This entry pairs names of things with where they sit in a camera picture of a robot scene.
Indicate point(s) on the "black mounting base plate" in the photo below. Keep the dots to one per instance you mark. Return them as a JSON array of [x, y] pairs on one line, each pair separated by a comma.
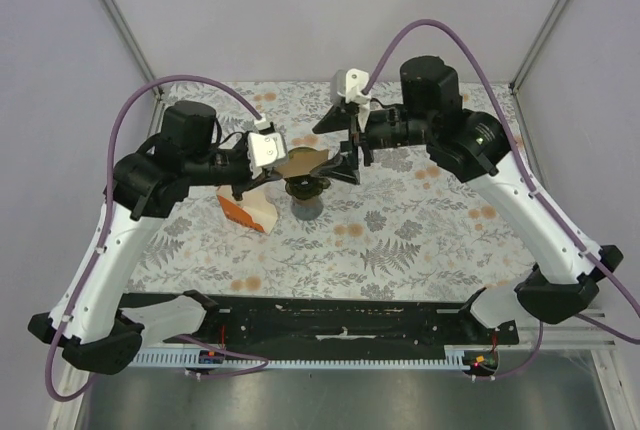
[[324, 329]]

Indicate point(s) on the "orange coffee filter box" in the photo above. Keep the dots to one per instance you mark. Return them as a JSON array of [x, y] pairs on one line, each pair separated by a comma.
[[254, 211]]

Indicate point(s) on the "floral patterned table mat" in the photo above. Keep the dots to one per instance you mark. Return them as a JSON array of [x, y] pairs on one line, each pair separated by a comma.
[[408, 231]]

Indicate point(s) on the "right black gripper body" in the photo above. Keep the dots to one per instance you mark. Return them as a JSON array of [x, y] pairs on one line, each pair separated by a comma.
[[373, 139]]

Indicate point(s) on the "aluminium frame post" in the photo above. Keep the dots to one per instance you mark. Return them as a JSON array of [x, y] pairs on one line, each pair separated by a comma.
[[128, 39], [541, 38]]

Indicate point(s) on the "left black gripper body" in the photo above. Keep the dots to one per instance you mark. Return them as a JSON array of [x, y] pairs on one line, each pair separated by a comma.
[[230, 168]]

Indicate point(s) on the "right aluminium frame post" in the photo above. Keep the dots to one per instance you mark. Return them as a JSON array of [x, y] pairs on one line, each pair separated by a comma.
[[541, 38]]

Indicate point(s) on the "dark glass dripper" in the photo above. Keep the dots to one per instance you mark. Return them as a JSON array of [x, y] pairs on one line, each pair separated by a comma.
[[305, 187]]

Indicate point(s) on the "brown paper coffee filter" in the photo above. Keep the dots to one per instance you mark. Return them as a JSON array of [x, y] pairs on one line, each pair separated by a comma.
[[302, 161]]

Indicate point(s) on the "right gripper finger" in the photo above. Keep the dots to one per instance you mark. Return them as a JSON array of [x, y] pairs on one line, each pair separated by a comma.
[[343, 167], [336, 119]]

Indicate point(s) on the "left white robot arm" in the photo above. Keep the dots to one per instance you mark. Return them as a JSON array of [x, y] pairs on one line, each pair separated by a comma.
[[93, 331]]

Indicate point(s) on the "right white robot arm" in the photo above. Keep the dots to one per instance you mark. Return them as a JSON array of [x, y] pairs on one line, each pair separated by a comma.
[[472, 146]]

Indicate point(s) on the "left aluminium frame post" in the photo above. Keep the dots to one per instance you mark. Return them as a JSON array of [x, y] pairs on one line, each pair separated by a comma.
[[128, 39]]

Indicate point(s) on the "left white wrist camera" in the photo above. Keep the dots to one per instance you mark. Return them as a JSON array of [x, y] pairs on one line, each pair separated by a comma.
[[266, 147]]

